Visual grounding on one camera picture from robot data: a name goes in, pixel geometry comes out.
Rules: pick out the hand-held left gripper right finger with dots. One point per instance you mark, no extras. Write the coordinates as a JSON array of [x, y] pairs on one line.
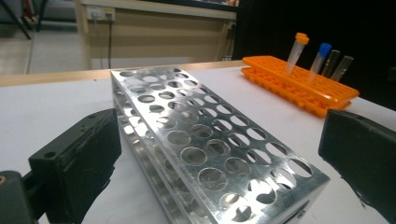
[[361, 155]]

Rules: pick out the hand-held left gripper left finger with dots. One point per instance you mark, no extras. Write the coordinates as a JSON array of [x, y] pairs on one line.
[[77, 161]]

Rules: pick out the orange test tube rack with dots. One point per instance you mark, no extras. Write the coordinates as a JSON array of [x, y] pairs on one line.
[[311, 87]]

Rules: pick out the clear test tube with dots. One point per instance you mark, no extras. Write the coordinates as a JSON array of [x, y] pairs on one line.
[[331, 62], [342, 67]]

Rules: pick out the blue cap test tube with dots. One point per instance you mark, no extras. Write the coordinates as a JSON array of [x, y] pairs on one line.
[[324, 49]]

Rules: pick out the metal test tube rack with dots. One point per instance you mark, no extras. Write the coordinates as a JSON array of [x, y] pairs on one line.
[[190, 126]]

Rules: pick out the orange cap test tube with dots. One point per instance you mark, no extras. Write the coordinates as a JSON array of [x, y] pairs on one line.
[[295, 53]]

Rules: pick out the white table sheet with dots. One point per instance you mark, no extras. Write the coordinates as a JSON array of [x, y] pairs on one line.
[[46, 99]]

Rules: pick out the black curtain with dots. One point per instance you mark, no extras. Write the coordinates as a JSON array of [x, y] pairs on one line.
[[311, 18]]

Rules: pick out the black metal stand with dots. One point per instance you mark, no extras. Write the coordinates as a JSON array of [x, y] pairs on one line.
[[18, 25]]

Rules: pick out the beige wooden counter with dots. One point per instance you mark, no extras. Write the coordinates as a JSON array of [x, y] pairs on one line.
[[162, 34]]

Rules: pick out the white wall power outlet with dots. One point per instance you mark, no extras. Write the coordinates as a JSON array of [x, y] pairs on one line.
[[101, 13]]

